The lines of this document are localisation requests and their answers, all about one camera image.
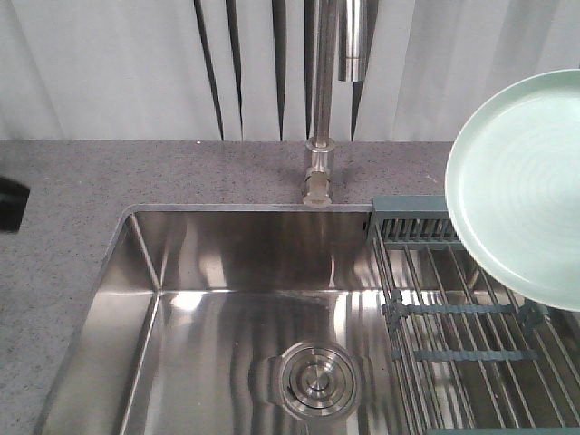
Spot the light green round plate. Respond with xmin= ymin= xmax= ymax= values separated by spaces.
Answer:
xmin=445 ymin=69 xmax=579 ymax=312

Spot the white pleated curtain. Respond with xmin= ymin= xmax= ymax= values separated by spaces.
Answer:
xmin=1 ymin=1 xmax=579 ymax=141

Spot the round steel sink drain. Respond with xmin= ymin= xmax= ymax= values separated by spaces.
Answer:
xmin=266 ymin=341 xmax=363 ymax=421

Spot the steel kitchen faucet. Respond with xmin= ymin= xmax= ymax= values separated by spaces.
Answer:
xmin=303 ymin=1 xmax=369 ymax=208

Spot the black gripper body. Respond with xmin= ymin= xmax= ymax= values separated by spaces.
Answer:
xmin=0 ymin=177 xmax=30 ymax=234

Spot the green wire dish rack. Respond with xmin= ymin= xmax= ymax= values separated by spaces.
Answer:
xmin=365 ymin=196 xmax=579 ymax=434

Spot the stainless steel sink basin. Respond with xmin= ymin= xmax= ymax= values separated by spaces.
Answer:
xmin=36 ymin=206 xmax=410 ymax=434

